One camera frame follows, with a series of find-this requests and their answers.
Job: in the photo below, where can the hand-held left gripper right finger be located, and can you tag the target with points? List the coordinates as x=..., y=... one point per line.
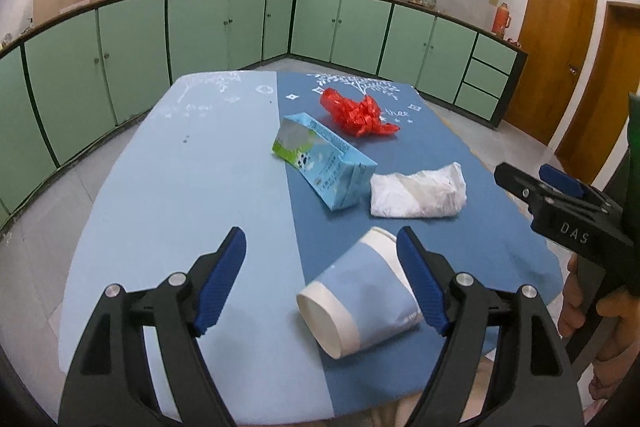
x=422, y=287

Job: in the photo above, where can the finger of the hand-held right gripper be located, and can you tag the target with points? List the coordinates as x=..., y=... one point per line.
x=515, y=184
x=565, y=183

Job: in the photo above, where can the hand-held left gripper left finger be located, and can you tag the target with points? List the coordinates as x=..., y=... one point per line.
x=220, y=282

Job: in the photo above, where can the blue paper cup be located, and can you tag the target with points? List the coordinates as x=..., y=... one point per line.
x=365, y=297

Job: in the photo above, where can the white tissue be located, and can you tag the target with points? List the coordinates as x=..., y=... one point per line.
x=415, y=192

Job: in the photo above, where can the blue green milk carton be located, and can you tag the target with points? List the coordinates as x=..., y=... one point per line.
x=330, y=162

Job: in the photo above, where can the red plastic bag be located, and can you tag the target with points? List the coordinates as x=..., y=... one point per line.
x=350, y=112

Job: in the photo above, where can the person's right hand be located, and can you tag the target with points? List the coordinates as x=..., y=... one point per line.
x=622, y=332

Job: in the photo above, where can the light blue printed tablecloth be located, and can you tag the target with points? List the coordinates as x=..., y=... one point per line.
x=175, y=207

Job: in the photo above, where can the wooden door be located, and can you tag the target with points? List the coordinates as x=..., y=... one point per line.
x=605, y=97
x=550, y=42

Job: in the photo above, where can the orange thermos flask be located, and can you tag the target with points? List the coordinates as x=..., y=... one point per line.
x=500, y=22

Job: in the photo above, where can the green base cabinets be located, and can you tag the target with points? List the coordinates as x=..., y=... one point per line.
x=210, y=32

